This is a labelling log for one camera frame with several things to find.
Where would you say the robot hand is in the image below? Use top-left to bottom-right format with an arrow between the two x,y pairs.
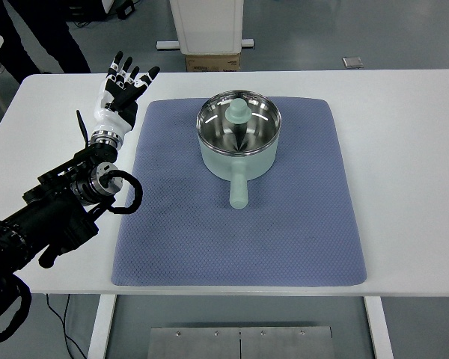
91,51 -> 161,136

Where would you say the green pot with handle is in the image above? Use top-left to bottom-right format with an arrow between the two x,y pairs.
196,88 -> 283,209

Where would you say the white floor foot bar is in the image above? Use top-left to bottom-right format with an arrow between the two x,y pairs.
156,38 -> 254,50

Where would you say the person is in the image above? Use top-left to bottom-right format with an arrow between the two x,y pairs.
0,0 -> 93,86

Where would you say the black box on floor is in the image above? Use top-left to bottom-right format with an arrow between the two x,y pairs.
117,0 -> 135,19

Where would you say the brown cardboard box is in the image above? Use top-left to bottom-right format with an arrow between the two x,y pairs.
184,52 -> 242,73

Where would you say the glass lid with green knob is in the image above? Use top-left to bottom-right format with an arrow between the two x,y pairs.
196,88 -> 283,155

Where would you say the blue textured mat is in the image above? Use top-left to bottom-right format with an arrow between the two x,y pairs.
110,96 -> 368,288

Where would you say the white table leg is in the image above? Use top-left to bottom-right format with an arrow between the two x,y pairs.
86,295 -> 117,359
363,295 -> 394,359

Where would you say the grey metal plate with screws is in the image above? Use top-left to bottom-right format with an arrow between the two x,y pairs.
148,325 -> 336,359

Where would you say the white pedestal cabinet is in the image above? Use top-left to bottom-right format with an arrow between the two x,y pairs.
168,0 -> 245,55

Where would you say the black floor cable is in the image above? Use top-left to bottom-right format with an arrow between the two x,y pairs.
46,294 -> 88,359

